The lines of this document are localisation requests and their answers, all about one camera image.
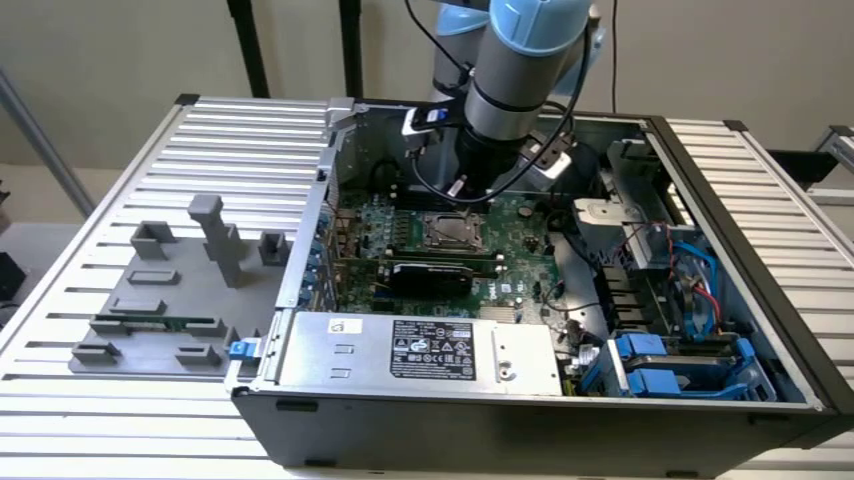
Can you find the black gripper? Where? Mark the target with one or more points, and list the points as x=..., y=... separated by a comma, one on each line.
x=490, y=160

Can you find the grey parts rack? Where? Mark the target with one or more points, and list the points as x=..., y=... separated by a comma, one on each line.
x=167, y=300

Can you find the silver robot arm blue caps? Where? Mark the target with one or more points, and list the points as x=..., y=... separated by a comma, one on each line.
x=510, y=60

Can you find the black graphics card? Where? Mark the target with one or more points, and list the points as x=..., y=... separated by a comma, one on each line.
x=429, y=277

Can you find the silver metal drive bracket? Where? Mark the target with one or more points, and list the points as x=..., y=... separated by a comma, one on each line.
x=603, y=215

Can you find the green RAM stick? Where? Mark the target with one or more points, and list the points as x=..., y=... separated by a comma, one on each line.
x=175, y=322

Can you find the open black PC case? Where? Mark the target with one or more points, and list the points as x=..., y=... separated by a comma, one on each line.
x=507, y=430

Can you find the silver power supply unit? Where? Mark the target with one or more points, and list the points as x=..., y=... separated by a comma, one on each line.
x=373, y=350

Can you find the grey aluminium profile bar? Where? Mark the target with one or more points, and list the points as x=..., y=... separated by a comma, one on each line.
x=40, y=145

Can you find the black device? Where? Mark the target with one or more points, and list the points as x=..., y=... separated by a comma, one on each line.
x=9, y=277

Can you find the blue disk bay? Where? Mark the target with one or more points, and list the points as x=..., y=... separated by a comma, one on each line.
x=656, y=365

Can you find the blue case latch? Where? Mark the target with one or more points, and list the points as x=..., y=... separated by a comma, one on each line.
x=241, y=352

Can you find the black RAM slot bank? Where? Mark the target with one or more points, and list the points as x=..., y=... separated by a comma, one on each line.
x=416, y=197
x=440, y=254

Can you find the round coin battery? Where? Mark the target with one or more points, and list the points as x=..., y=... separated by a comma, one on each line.
x=524, y=210

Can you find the green motherboard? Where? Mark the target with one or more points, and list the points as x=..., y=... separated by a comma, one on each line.
x=514, y=260

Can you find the white black camera box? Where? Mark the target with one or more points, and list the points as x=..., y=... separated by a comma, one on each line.
x=427, y=120

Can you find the silver aluminium frame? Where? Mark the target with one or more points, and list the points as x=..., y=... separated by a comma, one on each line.
x=834, y=160

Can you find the black frame post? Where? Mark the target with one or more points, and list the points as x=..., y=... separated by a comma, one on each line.
x=249, y=45
x=351, y=47

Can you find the black white camera with bracket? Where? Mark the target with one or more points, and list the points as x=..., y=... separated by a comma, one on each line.
x=550, y=157

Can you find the silver chipset heat sink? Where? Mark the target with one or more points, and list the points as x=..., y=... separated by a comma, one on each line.
x=500, y=314

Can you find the CPU socket with metal frame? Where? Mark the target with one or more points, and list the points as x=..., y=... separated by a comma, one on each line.
x=451, y=230

